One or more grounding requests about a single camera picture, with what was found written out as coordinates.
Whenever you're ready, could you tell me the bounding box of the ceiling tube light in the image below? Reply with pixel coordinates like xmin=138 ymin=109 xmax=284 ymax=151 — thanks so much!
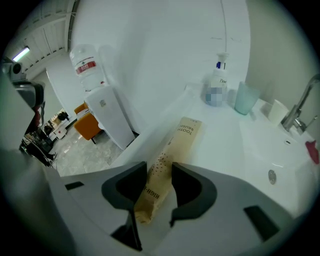
xmin=12 ymin=46 xmax=31 ymax=62

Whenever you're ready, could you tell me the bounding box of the teal plastic cup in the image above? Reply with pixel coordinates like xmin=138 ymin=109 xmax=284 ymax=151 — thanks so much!
xmin=234 ymin=81 xmax=261 ymax=116

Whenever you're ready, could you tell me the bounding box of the white cup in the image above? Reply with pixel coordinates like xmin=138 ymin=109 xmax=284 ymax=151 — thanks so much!
xmin=268 ymin=99 xmax=290 ymax=127

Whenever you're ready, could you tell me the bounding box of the beige tube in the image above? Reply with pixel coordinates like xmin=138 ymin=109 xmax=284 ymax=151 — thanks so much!
xmin=133 ymin=116 xmax=205 ymax=226

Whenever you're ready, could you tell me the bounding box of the white pump bottle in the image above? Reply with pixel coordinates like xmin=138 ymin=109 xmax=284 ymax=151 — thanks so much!
xmin=204 ymin=51 xmax=230 ymax=107

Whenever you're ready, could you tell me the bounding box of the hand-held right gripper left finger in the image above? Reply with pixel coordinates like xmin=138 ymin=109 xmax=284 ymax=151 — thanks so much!
xmin=59 ymin=161 xmax=149 ymax=256

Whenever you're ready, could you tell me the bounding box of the red cloth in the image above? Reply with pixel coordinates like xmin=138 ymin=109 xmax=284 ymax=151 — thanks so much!
xmin=304 ymin=140 xmax=320 ymax=165

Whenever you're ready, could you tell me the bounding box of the grey gripper camera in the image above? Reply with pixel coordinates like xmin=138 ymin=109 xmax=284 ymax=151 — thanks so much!
xmin=1 ymin=56 xmax=24 ymax=81

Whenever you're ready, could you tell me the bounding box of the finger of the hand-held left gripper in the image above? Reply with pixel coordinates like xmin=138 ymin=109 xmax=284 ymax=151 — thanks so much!
xmin=13 ymin=81 xmax=47 ymax=111

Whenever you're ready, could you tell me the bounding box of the white sink vanity cabinet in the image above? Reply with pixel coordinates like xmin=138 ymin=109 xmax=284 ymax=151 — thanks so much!
xmin=109 ymin=82 xmax=320 ymax=218

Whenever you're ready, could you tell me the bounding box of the white water dispenser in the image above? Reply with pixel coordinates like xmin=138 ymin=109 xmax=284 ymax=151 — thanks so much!
xmin=84 ymin=86 xmax=140 ymax=151

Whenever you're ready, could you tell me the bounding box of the clear water jug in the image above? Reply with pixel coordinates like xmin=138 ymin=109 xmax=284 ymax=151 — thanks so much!
xmin=69 ymin=44 xmax=107 ymax=92

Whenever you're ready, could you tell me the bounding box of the chrome faucet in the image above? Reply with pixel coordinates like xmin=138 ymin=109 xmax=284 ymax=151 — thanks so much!
xmin=280 ymin=73 xmax=320 ymax=136

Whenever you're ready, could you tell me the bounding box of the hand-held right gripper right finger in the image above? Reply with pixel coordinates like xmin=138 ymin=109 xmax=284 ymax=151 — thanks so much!
xmin=159 ymin=161 xmax=301 ymax=256

